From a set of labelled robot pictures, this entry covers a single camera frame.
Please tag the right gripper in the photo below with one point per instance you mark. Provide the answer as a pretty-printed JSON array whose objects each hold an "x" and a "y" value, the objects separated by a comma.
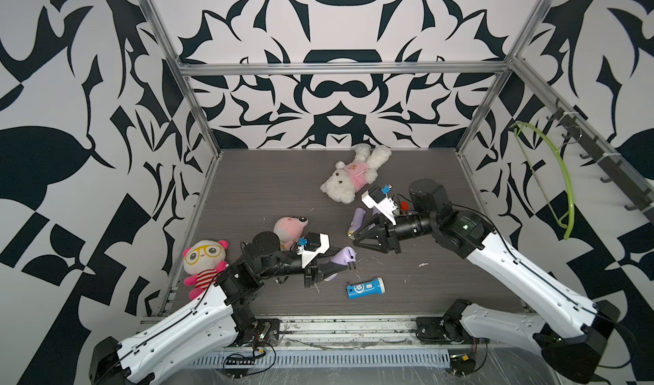
[{"x": 389, "y": 240}]

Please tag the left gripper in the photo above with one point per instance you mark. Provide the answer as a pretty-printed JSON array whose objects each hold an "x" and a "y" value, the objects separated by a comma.
[{"x": 324, "y": 268}]

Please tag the purple flashlight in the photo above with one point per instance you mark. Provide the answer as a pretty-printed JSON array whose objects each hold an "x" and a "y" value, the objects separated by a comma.
[{"x": 357, "y": 222}]

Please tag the purple flashlight sideways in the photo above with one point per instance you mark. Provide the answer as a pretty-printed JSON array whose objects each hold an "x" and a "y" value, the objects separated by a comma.
[{"x": 346, "y": 257}]

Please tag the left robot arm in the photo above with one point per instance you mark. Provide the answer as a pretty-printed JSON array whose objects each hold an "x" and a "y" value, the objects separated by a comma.
[{"x": 220, "y": 316}]

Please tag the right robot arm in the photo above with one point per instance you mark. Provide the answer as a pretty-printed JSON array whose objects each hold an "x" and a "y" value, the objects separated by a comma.
[{"x": 567, "y": 329}]

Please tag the blue flashlight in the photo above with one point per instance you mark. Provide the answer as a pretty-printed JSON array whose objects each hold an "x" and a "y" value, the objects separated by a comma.
[{"x": 372, "y": 287}]

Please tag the pink striped plush pig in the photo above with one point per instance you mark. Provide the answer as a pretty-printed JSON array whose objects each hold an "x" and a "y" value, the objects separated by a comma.
[{"x": 289, "y": 230}]

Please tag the white teddy bear pink shirt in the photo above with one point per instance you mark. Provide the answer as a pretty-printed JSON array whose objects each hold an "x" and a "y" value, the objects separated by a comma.
[{"x": 348, "y": 179}]

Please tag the panda plush pink striped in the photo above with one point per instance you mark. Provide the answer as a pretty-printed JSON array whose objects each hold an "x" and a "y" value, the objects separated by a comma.
[{"x": 202, "y": 262}]

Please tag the black hook rack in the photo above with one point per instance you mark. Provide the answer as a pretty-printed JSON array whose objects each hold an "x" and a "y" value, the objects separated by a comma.
[{"x": 598, "y": 151}]

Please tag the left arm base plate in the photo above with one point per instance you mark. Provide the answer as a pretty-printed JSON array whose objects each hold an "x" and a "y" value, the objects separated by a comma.
[{"x": 262, "y": 330}]

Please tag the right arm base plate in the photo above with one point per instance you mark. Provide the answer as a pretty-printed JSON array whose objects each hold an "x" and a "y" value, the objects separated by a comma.
[{"x": 440, "y": 330}]

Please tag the green hoop on wall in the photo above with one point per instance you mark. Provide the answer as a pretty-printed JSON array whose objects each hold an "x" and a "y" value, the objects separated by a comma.
[{"x": 566, "y": 221}]

